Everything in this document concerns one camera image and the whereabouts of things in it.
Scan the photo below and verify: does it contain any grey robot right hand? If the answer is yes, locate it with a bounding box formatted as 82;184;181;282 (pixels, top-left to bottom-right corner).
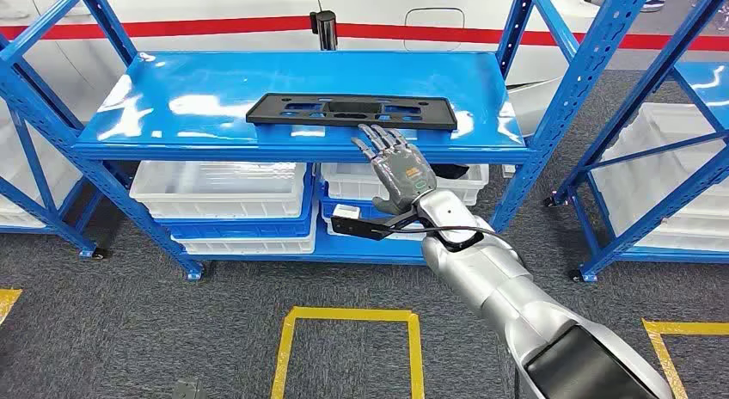
351;122;438;215

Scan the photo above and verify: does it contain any black plastic frame part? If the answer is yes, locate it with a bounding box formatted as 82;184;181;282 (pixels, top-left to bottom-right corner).
246;92;458;132

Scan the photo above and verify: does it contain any black part in bin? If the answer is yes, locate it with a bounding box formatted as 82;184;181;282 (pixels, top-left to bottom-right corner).
437;163;471;181

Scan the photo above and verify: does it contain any blue metal shelf rack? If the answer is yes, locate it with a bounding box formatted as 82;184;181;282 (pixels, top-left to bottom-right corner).
546;0;729;284
0;0;656;282
0;34;107;261

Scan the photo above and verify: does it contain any white car red stripe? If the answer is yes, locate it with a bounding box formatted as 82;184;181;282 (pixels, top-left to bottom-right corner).
0;0;729;138

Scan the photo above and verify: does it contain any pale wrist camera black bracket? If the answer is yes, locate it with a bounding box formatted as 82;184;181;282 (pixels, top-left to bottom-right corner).
330;204;423;242

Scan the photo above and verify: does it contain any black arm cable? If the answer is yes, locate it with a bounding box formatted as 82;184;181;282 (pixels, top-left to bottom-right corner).
372;225;528;267

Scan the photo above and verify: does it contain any black stanchion post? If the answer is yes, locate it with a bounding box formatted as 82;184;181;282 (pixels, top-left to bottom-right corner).
309;9;339;52

